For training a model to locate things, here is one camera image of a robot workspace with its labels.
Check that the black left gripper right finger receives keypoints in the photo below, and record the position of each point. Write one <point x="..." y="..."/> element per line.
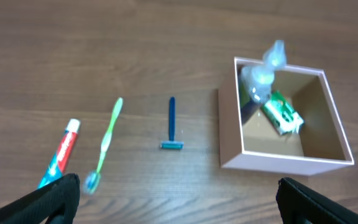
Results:
<point x="299" y="204"/>

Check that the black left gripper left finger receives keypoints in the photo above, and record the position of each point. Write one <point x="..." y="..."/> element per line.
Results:
<point x="56" y="202"/>

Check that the green toothbrush with cap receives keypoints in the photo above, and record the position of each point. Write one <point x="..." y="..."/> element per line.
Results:
<point x="94" y="177"/>

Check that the green soap packet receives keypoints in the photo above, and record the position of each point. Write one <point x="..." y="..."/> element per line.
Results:
<point x="282" y="115"/>

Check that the blue disposable razor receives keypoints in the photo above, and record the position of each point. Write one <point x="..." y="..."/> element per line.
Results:
<point x="171" y="143"/>

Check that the bottle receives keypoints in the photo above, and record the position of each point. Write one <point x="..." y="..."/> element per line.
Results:
<point x="256" y="81"/>

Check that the red Colgate toothpaste tube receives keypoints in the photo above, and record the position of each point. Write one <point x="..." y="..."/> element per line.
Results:
<point x="59" y="162"/>

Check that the white cardboard box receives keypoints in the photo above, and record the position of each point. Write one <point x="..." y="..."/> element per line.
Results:
<point x="320" y="146"/>

